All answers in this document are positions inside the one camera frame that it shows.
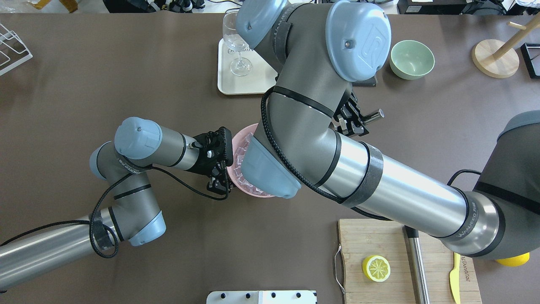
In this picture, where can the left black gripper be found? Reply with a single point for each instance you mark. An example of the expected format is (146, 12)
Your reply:
(203, 166)

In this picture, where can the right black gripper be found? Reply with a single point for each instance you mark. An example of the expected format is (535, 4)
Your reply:
(351, 119)

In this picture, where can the pink bowl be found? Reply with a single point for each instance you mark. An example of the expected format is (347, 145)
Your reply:
(235, 140)

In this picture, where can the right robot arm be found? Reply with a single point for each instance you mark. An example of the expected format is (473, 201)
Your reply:
(310, 115)

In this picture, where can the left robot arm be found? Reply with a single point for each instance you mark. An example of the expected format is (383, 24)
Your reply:
(128, 209)

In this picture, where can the clear ice cubes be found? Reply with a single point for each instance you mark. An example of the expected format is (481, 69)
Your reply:
(240, 152)

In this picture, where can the white cup rack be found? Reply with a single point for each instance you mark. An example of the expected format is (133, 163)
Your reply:
(13, 51)

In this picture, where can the green bowl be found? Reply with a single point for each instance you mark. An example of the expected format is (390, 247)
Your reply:
(411, 60)

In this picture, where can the beige tray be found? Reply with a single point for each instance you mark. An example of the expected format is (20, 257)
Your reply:
(258, 81)

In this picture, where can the wine glass on tray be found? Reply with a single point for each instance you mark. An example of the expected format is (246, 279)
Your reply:
(239, 66)

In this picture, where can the wooden cutting board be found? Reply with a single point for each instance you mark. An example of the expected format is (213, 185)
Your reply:
(361, 238)

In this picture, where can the white pillar with base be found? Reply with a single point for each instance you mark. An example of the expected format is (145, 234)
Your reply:
(263, 297)

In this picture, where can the yellow lemon half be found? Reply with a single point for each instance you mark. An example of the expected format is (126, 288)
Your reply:
(376, 268)

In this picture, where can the wooden glass stand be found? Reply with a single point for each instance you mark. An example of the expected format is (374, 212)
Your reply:
(498, 59)

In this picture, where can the black glass tray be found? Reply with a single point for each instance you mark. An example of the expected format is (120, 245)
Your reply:
(530, 52)

